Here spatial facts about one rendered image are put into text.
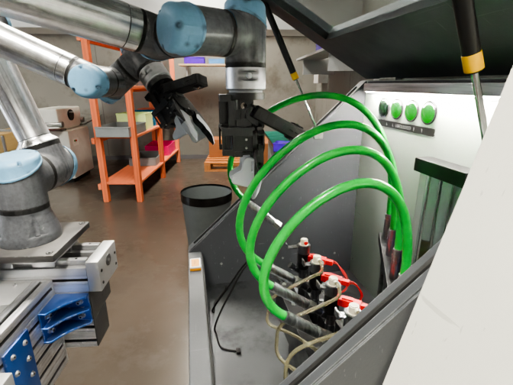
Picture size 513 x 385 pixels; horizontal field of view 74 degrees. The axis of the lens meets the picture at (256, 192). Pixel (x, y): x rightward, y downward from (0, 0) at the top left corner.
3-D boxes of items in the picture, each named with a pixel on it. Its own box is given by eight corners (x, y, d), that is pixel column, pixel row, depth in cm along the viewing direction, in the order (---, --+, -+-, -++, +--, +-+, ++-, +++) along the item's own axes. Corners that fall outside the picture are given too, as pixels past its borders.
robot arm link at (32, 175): (-16, 211, 85) (-30, 157, 81) (20, 195, 98) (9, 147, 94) (32, 211, 85) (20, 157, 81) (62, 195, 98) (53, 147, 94)
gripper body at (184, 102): (179, 134, 93) (157, 100, 96) (201, 112, 90) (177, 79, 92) (161, 131, 86) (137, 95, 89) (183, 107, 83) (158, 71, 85)
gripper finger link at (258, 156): (250, 176, 70) (250, 133, 67) (258, 175, 70) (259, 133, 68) (254, 182, 65) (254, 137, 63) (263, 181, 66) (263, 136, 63)
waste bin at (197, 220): (235, 239, 332) (233, 183, 315) (230, 262, 290) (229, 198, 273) (190, 238, 334) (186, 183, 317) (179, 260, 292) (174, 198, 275)
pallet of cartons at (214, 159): (275, 160, 682) (275, 135, 668) (281, 171, 594) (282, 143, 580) (208, 160, 675) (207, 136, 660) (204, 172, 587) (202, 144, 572)
